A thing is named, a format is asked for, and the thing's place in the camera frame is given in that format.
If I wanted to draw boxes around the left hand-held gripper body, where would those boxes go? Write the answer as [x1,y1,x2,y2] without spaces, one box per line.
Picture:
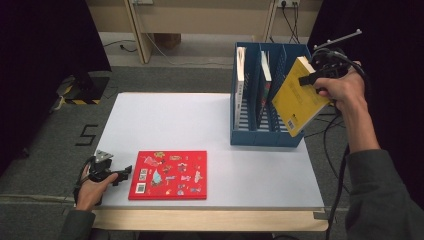
[87,149,118,183]

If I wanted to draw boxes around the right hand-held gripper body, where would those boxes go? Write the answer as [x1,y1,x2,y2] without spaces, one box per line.
[309,28,364,80]

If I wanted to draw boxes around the yellow book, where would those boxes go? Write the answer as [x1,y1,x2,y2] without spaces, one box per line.
[271,55,332,138]

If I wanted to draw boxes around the teal book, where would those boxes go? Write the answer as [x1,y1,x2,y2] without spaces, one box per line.
[255,50,273,130]

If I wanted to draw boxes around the red book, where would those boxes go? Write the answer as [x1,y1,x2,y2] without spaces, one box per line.
[128,150,208,201]

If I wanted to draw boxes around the white picture book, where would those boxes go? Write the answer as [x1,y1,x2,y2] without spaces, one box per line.
[234,46,248,131]

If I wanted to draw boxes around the blue file rack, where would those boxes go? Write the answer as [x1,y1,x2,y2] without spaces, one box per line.
[229,41,313,148]

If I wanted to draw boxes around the person's right hand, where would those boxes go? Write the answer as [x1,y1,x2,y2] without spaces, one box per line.
[314,61,368,112]

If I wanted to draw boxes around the person's left hand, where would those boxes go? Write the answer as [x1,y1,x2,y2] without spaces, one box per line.
[73,164,120,212]

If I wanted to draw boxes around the black curtain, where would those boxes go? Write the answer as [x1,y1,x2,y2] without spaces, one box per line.
[0,0,112,175]
[305,0,424,214]

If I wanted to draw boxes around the black stand base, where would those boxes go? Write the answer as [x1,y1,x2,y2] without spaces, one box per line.
[64,71,111,105]

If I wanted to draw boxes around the cardboard box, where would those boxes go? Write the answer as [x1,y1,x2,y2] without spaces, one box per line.
[153,33,182,51]

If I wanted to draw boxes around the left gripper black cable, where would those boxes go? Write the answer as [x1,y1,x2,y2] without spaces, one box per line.
[72,156,94,205]

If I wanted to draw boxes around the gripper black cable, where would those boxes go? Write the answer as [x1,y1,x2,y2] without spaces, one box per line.
[72,156,94,205]
[324,48,373,240]

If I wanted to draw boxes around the black cables at socket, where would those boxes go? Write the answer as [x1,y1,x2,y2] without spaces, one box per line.
[281,1,302,45]

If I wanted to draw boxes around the black floor cables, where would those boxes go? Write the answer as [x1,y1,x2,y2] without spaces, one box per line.
[303,111,353,196]

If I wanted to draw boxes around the white wall socket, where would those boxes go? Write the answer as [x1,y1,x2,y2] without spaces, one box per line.
[277,0,301,9]

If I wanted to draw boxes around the black floor cable with plug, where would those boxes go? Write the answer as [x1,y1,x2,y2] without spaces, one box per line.
[102,39,139,54]

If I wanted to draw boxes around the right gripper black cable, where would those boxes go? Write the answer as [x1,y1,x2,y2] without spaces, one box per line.
[324,48,373,240]

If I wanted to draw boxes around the white floor cable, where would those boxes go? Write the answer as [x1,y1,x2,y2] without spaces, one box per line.
[145,32,234,67]

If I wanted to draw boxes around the beige desk frame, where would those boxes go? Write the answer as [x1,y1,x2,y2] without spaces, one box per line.
[85,0,323,65]

